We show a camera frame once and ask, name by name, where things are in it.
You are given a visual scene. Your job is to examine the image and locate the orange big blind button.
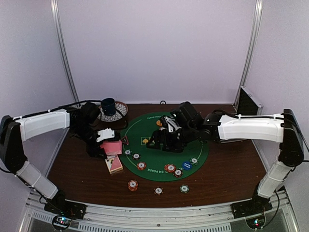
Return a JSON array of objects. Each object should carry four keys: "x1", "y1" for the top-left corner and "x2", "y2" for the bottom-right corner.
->
[{"x1": 156, "y1": 120, "x2": 162, "y2": 126}]

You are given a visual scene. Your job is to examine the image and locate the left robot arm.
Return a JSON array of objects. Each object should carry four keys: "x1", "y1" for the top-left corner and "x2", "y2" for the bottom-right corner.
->
[{"x1": 0, "y1": 100, "x2": 115, "y2": 215}]

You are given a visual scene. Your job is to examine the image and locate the red tan 5 chip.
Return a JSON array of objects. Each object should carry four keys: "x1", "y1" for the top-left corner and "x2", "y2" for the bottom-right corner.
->
[{"x1": 137, "y1": 162, "x2": 146, "y2": 171}]

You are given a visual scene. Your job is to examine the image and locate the red tan 5 chips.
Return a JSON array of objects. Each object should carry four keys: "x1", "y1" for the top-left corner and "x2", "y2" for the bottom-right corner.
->
[{"x1": 164, "y1": 164, "x2": 176, "y2": 173}]

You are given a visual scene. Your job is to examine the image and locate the right aluminium frame post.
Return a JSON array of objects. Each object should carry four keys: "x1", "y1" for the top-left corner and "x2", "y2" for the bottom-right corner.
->
[{"x1": 234, "y1": 0, "x2": 263, "y2": 108}]

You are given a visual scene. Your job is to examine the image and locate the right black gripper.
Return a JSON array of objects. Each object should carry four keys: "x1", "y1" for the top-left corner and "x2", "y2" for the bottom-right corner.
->
[{"x1": 146, "y1": 124, "x2": 197, "y2": 153}]

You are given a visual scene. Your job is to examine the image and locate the dark blue mug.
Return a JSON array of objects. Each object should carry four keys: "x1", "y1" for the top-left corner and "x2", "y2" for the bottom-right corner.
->
[{"x1": 100, "y1": 98, "x2": 116, "y2": 116}]

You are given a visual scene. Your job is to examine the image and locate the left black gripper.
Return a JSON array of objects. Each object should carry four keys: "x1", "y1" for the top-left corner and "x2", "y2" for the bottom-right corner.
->
[{"x1": 72, "y1": 123, "x2": 107, "y2": 159}]

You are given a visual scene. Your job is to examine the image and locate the red triangular dealer button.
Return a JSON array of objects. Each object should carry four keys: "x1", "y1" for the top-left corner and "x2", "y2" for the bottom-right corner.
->
[{"x1": 121, "y1": 136, "x2": 129, "y2": 145}]

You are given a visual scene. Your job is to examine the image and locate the red-backed card stack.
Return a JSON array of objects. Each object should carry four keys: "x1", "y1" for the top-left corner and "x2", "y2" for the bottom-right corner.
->
[{"x1": 100, "y1": 141, "x2": 122, "y2": 156}]

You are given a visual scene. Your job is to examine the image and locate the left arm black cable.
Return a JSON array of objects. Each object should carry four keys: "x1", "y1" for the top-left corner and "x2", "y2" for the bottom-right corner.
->
[{"x1": 48, "y1": 99, "x2": 128, "y2": 129}]

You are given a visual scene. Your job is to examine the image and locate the round green poker mat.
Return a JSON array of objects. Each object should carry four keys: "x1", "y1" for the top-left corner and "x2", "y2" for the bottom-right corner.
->
[{"x1": 120, "y1": 112, "x2": 209, "y2": 182}]

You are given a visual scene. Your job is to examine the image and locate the floral patterned saucer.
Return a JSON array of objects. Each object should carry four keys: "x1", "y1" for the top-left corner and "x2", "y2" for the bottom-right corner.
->
[{"x1": 97, "y1": 101, "x2": 128, "y2": 122}]

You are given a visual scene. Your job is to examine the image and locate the red tan chip stack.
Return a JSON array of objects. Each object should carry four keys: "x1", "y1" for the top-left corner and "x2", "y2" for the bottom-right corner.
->
[{"x1": 128, "y1": 180, "x2": 139, "y2": 191}]

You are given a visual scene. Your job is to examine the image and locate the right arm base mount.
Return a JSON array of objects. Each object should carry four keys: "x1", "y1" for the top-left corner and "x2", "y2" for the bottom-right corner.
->
[{"x1": 231, "y1": 200, "x2": 273, "y2": 230}]

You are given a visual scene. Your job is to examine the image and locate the aluminium frame post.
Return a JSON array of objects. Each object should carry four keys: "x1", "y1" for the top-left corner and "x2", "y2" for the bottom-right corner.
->
[
  {"x1": 234, "y1": 0, "x2": 263, "y2": 108},
  {"x1": 50, "y1": 0, "x2": 79, "y2": 102}
]

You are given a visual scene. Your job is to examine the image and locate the aluminium poker chip case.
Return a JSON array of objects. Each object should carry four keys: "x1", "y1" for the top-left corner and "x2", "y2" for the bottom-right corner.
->
[{"x1": 234, "y1": 86, "x2": 263, "y2": 116}]

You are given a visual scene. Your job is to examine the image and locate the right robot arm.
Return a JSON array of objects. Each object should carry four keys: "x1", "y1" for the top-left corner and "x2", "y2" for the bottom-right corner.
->
[{"x1": 146, "y1": 109, "x2": 307, "y2": 214}]

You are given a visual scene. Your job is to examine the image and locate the blue small blind button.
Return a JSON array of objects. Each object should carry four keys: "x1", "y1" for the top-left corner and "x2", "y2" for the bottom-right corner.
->
[{"x1": 182, "y1": 161, "x2": 193, "y2": 171}]

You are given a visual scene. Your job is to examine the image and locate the left aluminium frame post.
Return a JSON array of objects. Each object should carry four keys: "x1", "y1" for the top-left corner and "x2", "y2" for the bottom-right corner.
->
[{"x1": 50, "y1": 0, "x2": 79, "y2": 102}]

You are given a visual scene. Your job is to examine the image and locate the green 20 chip stack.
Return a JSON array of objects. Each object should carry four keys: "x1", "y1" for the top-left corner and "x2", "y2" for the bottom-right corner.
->
[{"x1": 179, "y1": 184, "x2": 190, "y2": 193}]

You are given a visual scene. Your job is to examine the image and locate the aluminium front rail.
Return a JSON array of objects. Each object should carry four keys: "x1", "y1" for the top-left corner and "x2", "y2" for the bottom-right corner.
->
[{"x1": 19, "y1": 190, "x2": 300, "y2": 232}]

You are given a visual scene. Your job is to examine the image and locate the red-backed playing card deck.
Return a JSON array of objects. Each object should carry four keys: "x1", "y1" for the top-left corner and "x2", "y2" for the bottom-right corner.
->
[{"x1": 105, "y1": 155, "x2": 123, "y2": 174}]

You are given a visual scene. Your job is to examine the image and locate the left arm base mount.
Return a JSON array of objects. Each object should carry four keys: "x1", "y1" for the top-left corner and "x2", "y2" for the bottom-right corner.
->
[{"x1": 44, "y1": 202, "x2": 87, "y2": 231}]

